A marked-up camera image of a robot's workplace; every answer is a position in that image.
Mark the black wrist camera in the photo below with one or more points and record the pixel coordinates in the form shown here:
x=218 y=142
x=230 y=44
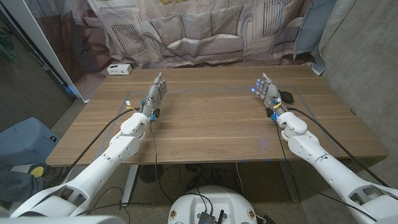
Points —
x=269 y=112
x=156 y=112

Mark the black power adapter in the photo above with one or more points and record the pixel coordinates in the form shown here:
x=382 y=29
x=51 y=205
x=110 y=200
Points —
x=192 y=183

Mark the printed sofa backdrop curtain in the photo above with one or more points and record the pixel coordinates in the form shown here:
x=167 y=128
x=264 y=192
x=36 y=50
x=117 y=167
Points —
x=199 y=31

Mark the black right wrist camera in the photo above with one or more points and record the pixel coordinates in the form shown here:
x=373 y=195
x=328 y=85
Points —
x=269 y=112

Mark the black plug on floor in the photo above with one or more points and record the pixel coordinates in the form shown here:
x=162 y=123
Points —
x=265 y=220

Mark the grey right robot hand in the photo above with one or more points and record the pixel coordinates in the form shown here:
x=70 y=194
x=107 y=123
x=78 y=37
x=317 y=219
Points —
x=271 y=93

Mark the black shoe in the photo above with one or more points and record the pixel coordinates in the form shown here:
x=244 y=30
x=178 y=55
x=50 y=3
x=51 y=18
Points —
x=54 y=177

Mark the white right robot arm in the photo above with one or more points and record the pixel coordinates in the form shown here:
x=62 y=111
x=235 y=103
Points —
x=311 y=146

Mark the white partition panel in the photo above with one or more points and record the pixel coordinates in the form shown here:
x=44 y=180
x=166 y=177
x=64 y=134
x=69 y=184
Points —
x=37 y=34

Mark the grey table leg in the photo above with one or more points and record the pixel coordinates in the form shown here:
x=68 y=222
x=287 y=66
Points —
x=289 y=183

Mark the white floor mat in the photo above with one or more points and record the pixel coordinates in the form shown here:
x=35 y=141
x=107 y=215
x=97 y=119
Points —
x=21 y=168

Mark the person leg in blue jeans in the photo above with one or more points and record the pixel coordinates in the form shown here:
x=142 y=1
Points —
x=18 y=186

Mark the black antenna device on torso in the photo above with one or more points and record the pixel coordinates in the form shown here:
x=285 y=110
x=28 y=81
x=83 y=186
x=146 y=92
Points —
x=206 y=217

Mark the white robot chest edge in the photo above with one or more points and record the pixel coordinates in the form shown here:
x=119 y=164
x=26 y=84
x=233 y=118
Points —
x=62 y=220

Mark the white table leg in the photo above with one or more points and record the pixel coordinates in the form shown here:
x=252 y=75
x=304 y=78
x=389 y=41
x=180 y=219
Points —
x=128 y=189

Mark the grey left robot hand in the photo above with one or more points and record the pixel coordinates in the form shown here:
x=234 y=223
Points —
x=152 y=96

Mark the black rubber air blower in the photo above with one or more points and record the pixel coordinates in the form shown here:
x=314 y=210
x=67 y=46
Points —
x=286 y=97

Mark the yellow black foot pedal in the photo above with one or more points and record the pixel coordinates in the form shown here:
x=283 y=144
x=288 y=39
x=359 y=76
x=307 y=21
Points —
x=37 y=171

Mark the blue plastic bin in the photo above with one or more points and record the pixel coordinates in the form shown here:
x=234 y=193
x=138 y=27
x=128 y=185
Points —
x=25 y=143

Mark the black round floor fan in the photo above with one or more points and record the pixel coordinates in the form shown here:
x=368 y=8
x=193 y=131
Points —
x=149 y=174

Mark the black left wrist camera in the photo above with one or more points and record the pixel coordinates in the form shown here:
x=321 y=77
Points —
x=156 y=112

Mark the white round robot torso base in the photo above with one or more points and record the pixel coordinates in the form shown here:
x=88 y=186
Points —
x=217 y=202

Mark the white power strip box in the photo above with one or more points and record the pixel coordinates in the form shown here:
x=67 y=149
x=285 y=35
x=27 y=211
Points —
x=119 y=69

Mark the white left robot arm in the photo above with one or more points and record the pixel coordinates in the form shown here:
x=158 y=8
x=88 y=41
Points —
x=118 y=149

